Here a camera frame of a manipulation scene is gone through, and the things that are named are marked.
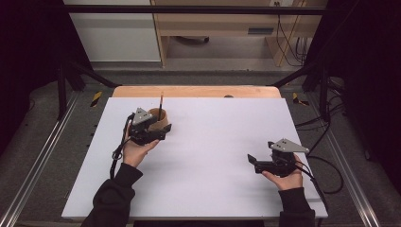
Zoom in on aluminium floor rail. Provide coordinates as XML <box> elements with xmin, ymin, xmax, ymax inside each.
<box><xmin>0</xmin><ymin>91</ymin><xmax>81</xmax><ymax>227</ymax></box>
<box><xmin>306</xmin><ymin>92</ymin><xmax>383</xmax><ymax>227</ymax></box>

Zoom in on brown cup with animal figure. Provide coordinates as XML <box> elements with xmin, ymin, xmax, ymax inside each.
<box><xmin>146</xmin><ymin>107</ymin><xmax>170</xmax><ymax>133</ymax></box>

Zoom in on white cabinet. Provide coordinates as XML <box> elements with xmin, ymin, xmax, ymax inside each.
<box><xmin>62</xmin><ymin>0</ymin><xmax>162</xmax><ymax>63</ymax></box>

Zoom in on person's left hand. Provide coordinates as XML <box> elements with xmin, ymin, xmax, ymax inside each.
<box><xmin>121</xmin><ymin>124</ymin><xmax>161</xmax><ymax>168</ymax></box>

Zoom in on black metal stand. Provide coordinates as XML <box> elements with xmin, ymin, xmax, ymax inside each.
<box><xmin>270</xmin><ymin>59</ymin><xmax>333</xmax><ymax>123</ymax></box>
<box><xmin>56</xmin><ymin>59</ymin><xmax>123</xmax><ymax>121</ymax></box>

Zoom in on wooden desk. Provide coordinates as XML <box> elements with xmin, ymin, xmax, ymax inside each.
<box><xmin>150</xmin><ymin>0</ymin><xmax>329</xmax><ymax>68</ymax></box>

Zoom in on black horizontal frame bar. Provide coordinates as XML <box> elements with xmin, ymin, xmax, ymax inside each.
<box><xmin>61</xmin><ymin>4</ymin><xmax>329</xmax><ymax>16</ymax></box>

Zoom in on black pen with wooden end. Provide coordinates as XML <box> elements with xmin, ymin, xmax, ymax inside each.
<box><xmin>157</xmin><ymin>91</ymin><xmax>166</xmax><ymax>123</ymax></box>

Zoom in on grey desk label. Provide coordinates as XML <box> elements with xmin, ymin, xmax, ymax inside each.
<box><xmin>247</xmin><ymin>26</ymin><xmax>275</xmax><ymax>36</ymax></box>

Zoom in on person's right hand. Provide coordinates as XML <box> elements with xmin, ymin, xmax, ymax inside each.
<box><xmin>261</xmin><ymin>153</ymin><xmax>305</xmax><ymax>192</ymax></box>

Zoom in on black hanging cables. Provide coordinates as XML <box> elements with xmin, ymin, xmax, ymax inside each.
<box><xmin>274</xmin><ymin>1</ymin><xmax>309</xmax><ymax>67</ymax></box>

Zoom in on yellow black tape marker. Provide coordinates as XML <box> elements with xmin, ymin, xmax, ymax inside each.
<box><xmin>291</xmin><ymin>92</ymin><xmax>310</xmax><ymax>107</ymax></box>
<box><xmin>90</xmin><ymin>90</ymin><xmax>104</xmax><ymax>109</ymax></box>

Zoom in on white board sheet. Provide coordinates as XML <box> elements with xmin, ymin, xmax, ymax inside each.
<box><xmin>61</xmin><ymin>96</ymin><xmax>329</xmax><ymax>219</ymax></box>

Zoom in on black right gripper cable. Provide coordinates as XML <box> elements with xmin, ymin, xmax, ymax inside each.
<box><xmin>294</xmin><ymin>154</ymin><xmax>345</xmax><ymax>212</ymax></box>

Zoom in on black floor cables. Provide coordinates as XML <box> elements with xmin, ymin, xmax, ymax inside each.
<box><xmin>294</xmin><ymin>78</ymin><xmax>346</xmax><ymax>144</ymax></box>

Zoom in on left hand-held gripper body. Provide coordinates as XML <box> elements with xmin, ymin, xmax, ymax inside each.
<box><xmin>127</xmin><ymin>107</ymin><xmax>166</xmax><ymax>147</ymax></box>

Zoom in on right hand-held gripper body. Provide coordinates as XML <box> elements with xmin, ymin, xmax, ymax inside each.
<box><xmin>253</xmin><ymin>137</ymin><xmax>311</xmax><ymax>178</ymax></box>

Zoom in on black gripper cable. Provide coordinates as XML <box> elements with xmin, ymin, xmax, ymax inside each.
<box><xmin>109</xmin><ymin>113</ymin><xmax>134</xmax><ymax>181</ymax></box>
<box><xmin>294</xmin><ymin>154</ymin><xmax>345</xmax><ymax>212</ymax></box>

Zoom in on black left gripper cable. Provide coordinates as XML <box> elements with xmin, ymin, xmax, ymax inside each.
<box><xmin>109</xmin><ymin>113</ymin><xmax>134</xmax><ymax>181</ymax></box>

